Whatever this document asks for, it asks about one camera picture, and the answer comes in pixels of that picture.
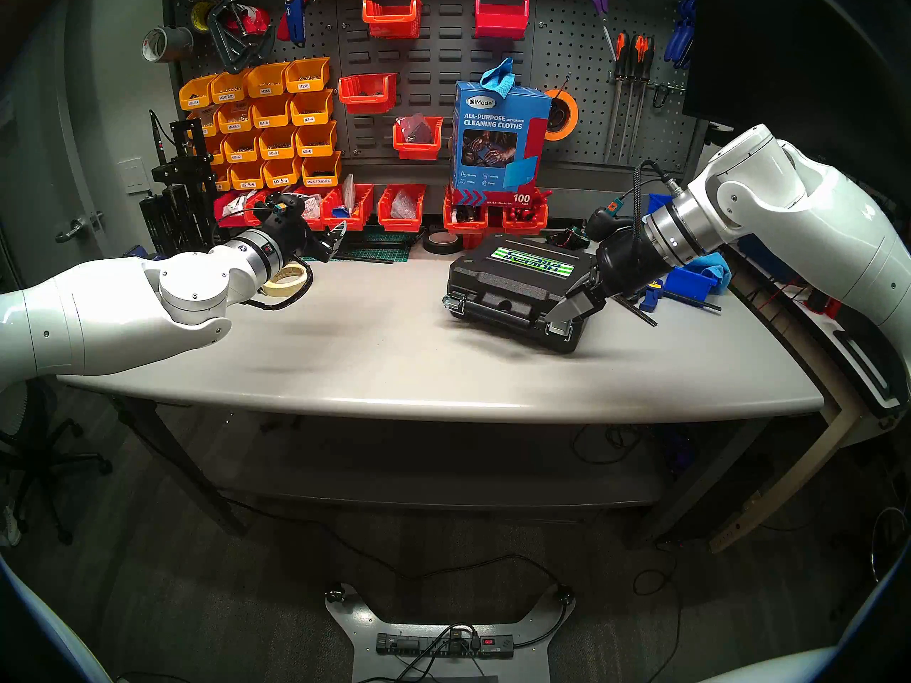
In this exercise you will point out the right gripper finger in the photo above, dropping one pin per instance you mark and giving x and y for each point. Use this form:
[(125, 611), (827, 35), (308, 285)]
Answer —
[(580, 306), (591, 315)]

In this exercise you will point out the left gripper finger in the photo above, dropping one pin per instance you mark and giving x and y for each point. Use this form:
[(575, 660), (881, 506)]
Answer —
[(339, 237)]

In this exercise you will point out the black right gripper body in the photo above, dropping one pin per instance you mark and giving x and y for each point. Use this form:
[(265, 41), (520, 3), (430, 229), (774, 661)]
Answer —
[(633, 265)]

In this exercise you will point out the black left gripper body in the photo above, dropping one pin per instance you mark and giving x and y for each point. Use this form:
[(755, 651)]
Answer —
[(295, 228)]

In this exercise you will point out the black plastic tool box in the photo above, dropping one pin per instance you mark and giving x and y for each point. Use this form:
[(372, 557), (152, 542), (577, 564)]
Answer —
[(498, 290)]

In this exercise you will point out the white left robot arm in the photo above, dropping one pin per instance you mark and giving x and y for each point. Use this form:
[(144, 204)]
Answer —
[(85, 311)]

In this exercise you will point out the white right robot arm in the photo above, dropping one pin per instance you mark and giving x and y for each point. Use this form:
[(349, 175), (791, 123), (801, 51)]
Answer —
[(818, 212)]

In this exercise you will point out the blue cleaning cloths box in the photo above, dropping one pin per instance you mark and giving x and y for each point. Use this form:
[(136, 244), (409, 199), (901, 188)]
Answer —
[(498, 155)]

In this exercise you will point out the red parts bin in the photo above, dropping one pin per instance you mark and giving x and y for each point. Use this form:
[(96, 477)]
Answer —
[(401, 223), (324, 208), (366, 99), (253, 218), (525, 225), (222, 220), (356, 223), (466, 225), (391, 23), (418, 150), (502, 23)]

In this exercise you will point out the clear plastic parts bag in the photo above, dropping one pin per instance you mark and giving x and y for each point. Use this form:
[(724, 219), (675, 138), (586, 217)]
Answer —
[(311, 205), (348, 191), (402, 205), (238, 205), (416, 128)]

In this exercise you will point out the blue bar clamp yellow label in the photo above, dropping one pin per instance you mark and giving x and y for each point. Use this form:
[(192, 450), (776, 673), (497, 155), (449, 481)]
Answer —
[(651, 297)]

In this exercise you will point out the green cutting mat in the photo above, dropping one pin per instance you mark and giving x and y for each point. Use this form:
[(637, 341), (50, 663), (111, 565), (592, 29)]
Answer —
[(381, 249)]

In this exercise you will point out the yellow parts bin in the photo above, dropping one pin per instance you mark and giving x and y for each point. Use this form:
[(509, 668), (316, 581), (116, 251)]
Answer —
[(216, 151), (277, 146), (270, 114), (282, 175), (315, 142), (196, 94), (311, 110), (242, 150), (248, 178), (208, 125), (229, 89), (223, 181), (307, 77), (322, 173), (267, 82), (235, 119)]

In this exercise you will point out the blue plastic bin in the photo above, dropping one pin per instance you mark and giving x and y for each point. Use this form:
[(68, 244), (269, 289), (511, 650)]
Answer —
[(687, 282), (656, 203)]

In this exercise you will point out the cream masking tape roll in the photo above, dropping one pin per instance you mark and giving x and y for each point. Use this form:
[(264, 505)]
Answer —
[(274, 284)]

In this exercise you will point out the teal cloth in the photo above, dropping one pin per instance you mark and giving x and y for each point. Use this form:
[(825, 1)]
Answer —
[(712, 267)]

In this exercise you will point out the black tape roll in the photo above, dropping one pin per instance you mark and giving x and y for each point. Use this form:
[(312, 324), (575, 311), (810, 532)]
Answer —
[(443, 251)]

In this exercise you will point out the black metal stand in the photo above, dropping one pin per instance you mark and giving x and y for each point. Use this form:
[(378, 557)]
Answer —
[(186, 169)]

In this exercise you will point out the orange tape roll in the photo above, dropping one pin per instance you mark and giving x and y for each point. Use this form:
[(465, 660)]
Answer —
[(571, 116)]

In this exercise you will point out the red and black spool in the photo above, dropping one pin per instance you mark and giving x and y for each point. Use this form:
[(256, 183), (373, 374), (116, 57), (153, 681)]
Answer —
[(825, 306)]

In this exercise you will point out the orange black screwdriver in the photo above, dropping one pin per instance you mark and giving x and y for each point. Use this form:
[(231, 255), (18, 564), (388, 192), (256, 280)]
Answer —
[(648, 55), (620, 52), (638, 52)]

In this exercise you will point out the blue microfibre cloth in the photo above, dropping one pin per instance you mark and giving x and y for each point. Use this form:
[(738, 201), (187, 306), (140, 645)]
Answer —
[(498, 77)]

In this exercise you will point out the yellow tape roll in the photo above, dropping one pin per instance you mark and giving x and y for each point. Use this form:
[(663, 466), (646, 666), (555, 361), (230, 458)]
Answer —
[(196, 16)]

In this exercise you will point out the blue spring clamp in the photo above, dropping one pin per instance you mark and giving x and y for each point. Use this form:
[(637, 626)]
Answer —
[(683, 34)]

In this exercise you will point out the wooden plank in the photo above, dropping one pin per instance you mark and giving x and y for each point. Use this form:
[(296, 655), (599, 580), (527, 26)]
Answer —
[(783, 486)]

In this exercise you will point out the black monitor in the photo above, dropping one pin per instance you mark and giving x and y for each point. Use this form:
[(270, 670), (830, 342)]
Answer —
[(783, 48)]

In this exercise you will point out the black office chair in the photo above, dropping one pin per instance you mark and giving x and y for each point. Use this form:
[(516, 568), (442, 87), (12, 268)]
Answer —
[(43, 463)]

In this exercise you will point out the black power strip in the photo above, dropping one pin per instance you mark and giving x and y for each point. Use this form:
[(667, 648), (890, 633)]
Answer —
[(398, 644)]

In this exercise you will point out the white wall switch plate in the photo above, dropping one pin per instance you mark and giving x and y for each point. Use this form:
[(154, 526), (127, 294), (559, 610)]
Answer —
[(134, 176)]

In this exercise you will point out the dark grey triangular frame tool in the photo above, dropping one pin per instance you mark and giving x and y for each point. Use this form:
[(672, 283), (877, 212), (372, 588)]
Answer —
[(231, 48)]

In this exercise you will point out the grey duct tape roll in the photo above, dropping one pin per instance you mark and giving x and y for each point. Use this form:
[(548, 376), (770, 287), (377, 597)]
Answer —
[(178, 43)]

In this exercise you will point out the dark metal workbench frame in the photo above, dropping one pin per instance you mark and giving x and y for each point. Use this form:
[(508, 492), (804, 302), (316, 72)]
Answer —
[(178, 468)]

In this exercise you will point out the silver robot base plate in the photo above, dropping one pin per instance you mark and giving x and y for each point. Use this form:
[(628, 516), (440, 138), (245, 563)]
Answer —
[(356, 625)]

